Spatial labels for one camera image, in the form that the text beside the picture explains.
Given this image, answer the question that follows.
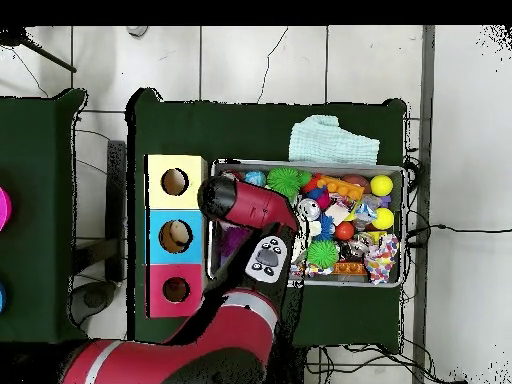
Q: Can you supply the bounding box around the purple spiky ball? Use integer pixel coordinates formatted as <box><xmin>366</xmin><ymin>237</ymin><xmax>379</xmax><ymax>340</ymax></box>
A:
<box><xmin>219</xmin><ymin>223</ymin><xmax>251</xmax><ymax>257</ymax></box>

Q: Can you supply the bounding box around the mint green muslin cloth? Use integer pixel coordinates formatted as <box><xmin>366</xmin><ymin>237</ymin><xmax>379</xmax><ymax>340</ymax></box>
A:
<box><xmin>287</xmin><ymin>114</ymin><xmax>381</xmax><ymax>167</ymax></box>

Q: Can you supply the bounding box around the wooden box with three holes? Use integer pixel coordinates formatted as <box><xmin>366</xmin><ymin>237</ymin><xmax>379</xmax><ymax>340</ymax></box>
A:
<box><xmin>144</xmin><ymin>153</ymin><xmax>211</xmax><ymax>319</ymax></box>

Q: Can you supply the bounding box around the clear mesh bin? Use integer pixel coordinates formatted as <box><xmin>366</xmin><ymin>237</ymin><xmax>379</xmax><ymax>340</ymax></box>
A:
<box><xmin>207</xmin><ymin>159</ymin><xmax>405</xmax><ymax>289</ymax></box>

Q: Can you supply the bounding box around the small globe ball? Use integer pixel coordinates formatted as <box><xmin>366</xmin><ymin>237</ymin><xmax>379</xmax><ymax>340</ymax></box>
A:
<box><xmin>243</xmin><ymin>170</ymin><xmax>266</xmax><ymax>189</ymax></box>

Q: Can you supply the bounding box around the large green spiky ball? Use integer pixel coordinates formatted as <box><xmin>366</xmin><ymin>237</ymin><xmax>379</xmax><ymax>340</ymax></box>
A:
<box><xmin>266</xmin><ymin>166</ymin><xmax>304</xmax><ymax>200</ymax></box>

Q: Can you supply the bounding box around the silver can with open top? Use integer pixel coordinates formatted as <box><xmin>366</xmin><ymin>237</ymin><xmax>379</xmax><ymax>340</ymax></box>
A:
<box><xmin>297</xmin><ymin>197</ymin><xmax>322</xmax><ymax>223</ymax></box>

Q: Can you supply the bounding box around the small green spiky ball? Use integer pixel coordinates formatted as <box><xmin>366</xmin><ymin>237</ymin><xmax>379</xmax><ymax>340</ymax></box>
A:
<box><xmin>307</xmin><ymin>238</ymin><xmax>341</xmax><ymax>270</ymax></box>

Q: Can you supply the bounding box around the dark green table cloth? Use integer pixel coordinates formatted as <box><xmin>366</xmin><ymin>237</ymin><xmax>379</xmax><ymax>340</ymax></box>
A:
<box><xmin>126</xmin><ymin>87</ymin><xmax>409</xmax><ymax>352</ymax></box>

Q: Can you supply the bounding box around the orange plastic toy piece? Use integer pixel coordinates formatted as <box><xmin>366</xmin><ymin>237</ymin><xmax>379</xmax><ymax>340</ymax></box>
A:
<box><xmin>313</xmin><ymin>174</ymin><xmax>368</xmax><ymax>203</ymax></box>

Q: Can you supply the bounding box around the orange and black ball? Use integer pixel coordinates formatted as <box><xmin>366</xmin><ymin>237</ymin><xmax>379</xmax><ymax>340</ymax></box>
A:
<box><xmin>333</xmin><ymin>221</ymin><xmax>356</xmax><ymax>242</ymax></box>

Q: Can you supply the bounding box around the yellow tennis ball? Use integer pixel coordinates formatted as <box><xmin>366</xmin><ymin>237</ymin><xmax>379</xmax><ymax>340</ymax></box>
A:
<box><xmin>371</xmin><ymin>207</ymin><xmax>396</xmax><ymax>232</ymax></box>

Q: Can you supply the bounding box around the black floor stand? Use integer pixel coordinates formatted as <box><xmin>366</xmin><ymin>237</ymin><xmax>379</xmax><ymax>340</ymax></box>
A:
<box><xmin>70</xmin><ymin>139</ymin><xmax>128</xmax><ymax>320</ymax></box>

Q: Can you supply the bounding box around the green cloth side table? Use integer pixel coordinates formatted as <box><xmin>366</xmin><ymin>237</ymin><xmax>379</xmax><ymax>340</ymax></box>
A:
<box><xmin>0</xmin><ymin>89</ymin><xmax>89</xmax><ymax>347</ymax></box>

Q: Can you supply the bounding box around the pink bowl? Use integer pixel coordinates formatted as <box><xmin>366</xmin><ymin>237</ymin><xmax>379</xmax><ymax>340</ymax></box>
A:
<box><xmin>0</xmin><ymin>187</ymin><xmax>13</xmax><ymax>233</ymax></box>

